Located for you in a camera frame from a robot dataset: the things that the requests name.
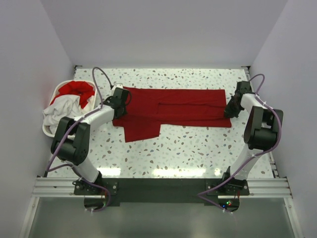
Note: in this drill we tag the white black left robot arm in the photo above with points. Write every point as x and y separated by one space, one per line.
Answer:
72 137

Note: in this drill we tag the white laundry basket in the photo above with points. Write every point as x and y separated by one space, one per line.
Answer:
91 101

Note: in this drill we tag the aluminium table frame rail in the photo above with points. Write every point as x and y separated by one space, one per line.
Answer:
174 162

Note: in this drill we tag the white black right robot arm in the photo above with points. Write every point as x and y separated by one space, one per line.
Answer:
262 132

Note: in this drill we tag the dark red t-shirt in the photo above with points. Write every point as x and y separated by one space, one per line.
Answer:
151 108

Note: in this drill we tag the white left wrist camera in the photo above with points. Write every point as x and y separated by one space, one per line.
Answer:
119 85

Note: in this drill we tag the bright red t-shirt in basket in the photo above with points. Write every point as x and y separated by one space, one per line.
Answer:
79 88

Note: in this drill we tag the white t-shirt in basket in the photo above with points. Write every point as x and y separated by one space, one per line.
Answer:
63 106

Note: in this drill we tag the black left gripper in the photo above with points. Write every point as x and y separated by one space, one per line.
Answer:
125 109

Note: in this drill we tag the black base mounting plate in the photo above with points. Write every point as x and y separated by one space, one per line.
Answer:
115 191

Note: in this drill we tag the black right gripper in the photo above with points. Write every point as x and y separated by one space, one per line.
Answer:
228 112

